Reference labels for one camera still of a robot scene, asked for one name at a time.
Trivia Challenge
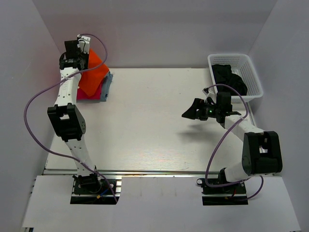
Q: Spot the folded pink t shirt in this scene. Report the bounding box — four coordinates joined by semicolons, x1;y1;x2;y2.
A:
76;82;103;102

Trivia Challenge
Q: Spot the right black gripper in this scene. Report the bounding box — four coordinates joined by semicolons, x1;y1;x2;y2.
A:
182;98;221;121

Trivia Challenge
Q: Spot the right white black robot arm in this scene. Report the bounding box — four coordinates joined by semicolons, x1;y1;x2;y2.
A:
182;92;283;193

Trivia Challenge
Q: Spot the white plastic basket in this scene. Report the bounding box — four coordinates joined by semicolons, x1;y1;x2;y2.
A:
208;54;263;103

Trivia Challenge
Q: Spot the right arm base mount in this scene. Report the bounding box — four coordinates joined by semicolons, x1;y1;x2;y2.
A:
196;178;248;206

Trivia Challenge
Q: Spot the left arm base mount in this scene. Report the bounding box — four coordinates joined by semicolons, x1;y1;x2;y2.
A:
70;174;121;205

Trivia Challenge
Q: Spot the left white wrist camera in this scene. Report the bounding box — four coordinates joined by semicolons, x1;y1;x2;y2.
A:
77;34;91;54

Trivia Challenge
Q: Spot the orange t shirt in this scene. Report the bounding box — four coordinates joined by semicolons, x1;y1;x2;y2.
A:
77;64;110;100

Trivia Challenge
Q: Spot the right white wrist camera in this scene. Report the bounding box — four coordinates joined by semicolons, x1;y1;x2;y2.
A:
202;88;215;99

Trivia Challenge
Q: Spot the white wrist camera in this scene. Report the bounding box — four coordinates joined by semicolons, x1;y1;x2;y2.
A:
202;88;215;99
77;34;91;54

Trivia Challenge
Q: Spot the black t shirt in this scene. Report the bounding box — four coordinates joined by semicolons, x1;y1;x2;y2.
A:
211;64;248;96

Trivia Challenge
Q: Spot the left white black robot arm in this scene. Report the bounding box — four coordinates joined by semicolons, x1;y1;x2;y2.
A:
47;36;95;178

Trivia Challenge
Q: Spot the folded grey blue t shirt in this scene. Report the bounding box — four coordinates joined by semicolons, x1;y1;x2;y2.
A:
100;72;113;102

